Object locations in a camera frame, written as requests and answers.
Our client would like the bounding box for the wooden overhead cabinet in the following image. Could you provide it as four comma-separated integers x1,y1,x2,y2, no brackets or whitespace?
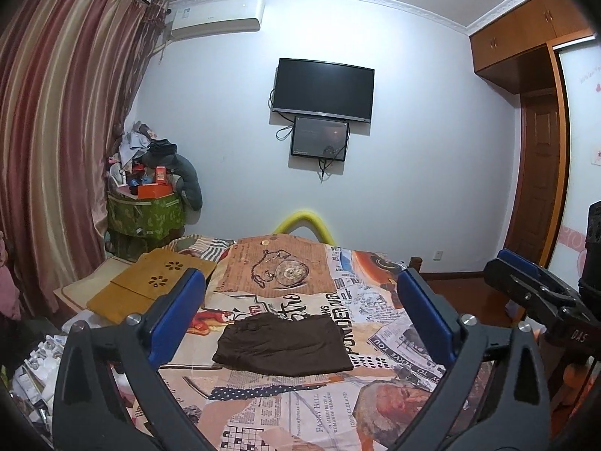
469,0,595,95

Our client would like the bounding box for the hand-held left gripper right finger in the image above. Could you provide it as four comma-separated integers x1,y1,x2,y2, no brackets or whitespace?
389,267,551,451

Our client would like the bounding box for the brown garment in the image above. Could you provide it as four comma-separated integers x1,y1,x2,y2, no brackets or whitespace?
212,315,354,378

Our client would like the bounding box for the yellow foam tube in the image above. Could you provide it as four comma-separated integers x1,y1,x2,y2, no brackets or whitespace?
272,211,341,248

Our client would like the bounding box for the pile of papers and packets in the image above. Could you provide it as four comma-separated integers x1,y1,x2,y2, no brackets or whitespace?
9,318,95,415

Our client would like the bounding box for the pile of clothes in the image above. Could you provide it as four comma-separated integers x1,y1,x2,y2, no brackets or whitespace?
107,121,177,189

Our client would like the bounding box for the orange box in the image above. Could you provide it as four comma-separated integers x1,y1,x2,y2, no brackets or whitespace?
136,183,174,199

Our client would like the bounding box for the pink cloth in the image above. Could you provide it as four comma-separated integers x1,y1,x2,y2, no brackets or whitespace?
0,232,22,321

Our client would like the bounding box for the white air conditioner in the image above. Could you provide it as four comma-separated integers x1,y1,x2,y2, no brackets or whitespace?
166,0,266,41

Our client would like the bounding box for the black wall television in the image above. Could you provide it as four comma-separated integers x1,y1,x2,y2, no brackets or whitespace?
272,57,375,124

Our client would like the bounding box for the bamboo lap desk board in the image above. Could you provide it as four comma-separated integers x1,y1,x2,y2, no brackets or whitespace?
87,248,217,326

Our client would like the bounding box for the beige flat board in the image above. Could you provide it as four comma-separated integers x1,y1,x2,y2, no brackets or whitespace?
53,256,142,313

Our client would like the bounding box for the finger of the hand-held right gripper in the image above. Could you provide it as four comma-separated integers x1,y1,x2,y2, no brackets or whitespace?
497,248,584,298
483,257,571,322

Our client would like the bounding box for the striped pillow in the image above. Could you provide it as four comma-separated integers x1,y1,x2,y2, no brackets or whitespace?
166,233,236,264

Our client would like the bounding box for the small wall monitor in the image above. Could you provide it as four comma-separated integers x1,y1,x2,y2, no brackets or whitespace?
289,115,351,161

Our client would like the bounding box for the striped red curtain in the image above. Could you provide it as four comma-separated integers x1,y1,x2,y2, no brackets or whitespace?
0,0,166,321

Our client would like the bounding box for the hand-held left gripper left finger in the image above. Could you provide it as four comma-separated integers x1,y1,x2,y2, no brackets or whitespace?
51,268,222,451

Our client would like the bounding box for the white wardrobe sliding door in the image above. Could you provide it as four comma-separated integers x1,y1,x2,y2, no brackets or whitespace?
547,32,601,293

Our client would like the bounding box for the printed collage bed sheet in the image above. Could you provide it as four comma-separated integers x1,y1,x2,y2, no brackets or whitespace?
155,234,499,451

